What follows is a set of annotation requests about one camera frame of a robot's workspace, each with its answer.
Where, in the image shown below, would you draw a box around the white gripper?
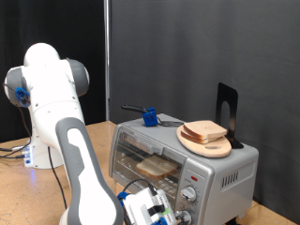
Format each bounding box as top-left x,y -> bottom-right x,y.
123,187 -> 180,225

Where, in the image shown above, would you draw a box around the white bread slice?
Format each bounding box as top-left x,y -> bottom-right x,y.
180,130 -> 214,145
183,120 -> 229,142
135,155 -> 180,181

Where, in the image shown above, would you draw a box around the glass oven door with handle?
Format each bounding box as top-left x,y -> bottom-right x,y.
111,129 -> 188,217

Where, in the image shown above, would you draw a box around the metal spatula with blue block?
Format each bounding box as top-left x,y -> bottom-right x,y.
121,104 -> 186,128

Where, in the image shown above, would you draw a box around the silver oven knob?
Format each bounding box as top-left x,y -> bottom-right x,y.
180,186 -> 198,204
175,209 -> 193,225

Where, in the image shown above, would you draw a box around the silver toaster oven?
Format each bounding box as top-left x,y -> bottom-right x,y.
109,112 -> 260,225

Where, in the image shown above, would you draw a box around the round wooden board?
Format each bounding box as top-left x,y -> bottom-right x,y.
175,125 -> 233,159

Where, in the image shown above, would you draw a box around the black metal bookend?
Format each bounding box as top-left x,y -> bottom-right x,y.
215,82 -> 245,150

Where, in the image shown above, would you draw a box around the vertical metal pole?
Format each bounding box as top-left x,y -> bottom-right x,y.
103,0 -> 112,122

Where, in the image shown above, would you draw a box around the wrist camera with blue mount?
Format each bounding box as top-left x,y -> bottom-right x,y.
146,189 -> 176,225

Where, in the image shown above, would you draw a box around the wire oven rack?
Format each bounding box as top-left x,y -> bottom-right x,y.
118,154 -> 184,202

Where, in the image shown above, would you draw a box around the black base cable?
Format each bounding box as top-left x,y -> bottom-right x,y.
0,143 -> 26,154
0,153 -> 28,160

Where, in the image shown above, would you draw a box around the black camera cable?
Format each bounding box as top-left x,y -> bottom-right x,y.
3,82 -> 159,225

